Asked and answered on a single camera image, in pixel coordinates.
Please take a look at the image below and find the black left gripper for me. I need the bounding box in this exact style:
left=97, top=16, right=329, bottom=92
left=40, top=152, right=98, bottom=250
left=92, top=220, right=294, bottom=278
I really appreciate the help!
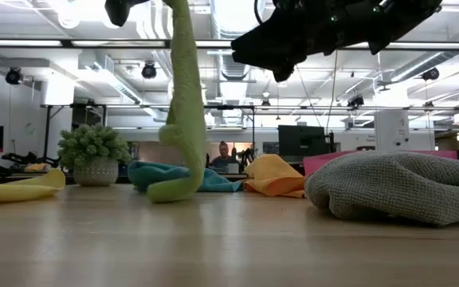
left=104, top=0, right=151, bottom=28

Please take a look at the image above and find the grey microfiber towel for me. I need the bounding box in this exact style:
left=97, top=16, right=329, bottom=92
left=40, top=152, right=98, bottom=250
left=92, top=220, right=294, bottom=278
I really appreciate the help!
left=304, top=150, right=459, bottom=228

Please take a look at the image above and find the person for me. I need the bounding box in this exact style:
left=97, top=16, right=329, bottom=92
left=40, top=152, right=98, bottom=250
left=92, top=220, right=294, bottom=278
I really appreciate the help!
left=209, top=140, right=240, bottom=170

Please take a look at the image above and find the orange microfiber towel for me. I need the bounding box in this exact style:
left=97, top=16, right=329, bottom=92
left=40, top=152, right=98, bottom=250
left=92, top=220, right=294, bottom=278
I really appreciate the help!
left=243, top=154, right=307, bottom=199

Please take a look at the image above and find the yellow microfiber towel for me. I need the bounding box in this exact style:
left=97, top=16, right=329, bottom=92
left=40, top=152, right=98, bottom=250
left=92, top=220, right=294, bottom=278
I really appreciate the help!
left=0, top=167, right=67, bottom=206

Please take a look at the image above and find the blue microfiber towel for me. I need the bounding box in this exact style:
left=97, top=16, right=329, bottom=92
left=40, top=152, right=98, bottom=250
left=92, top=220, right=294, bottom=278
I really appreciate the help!
left=127, top=160, right=244, bottom=194

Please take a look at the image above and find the green plant in patterned pot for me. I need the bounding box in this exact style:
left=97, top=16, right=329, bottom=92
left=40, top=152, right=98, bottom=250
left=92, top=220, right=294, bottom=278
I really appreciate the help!
left=57, top=122, right=132, bottom=188

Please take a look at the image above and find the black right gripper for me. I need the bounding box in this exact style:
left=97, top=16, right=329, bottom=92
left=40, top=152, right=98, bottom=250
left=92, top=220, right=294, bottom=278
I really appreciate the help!
left=231, top=0, right=378, bottom=83

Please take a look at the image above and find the black metal rack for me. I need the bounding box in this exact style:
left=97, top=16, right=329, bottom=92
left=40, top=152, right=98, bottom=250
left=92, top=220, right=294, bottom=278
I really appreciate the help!
left=39, top=102, right=257, bottom=161

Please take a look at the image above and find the green microfiber towel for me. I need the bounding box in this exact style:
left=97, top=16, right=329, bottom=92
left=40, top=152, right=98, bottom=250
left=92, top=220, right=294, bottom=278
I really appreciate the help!
left=146, top=0, right=208, bottom=204

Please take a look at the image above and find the pink plastic tray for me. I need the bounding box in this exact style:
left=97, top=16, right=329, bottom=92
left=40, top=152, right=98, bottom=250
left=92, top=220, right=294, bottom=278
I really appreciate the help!
left=303, top=149, right=459, bottom=177

